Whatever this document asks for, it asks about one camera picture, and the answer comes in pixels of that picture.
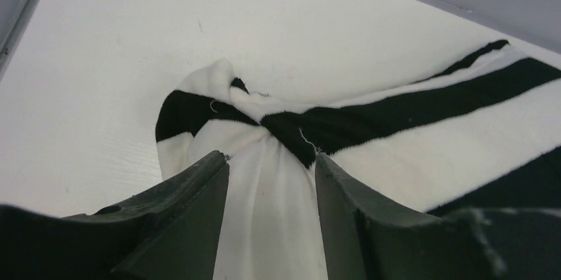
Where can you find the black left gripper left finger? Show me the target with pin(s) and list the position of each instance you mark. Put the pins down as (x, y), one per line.
(169, 231)

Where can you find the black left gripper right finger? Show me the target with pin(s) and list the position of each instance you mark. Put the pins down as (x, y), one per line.
(366, 235)

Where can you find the black white striped pillowcase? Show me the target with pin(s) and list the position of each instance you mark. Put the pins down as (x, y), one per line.
(483, 133)

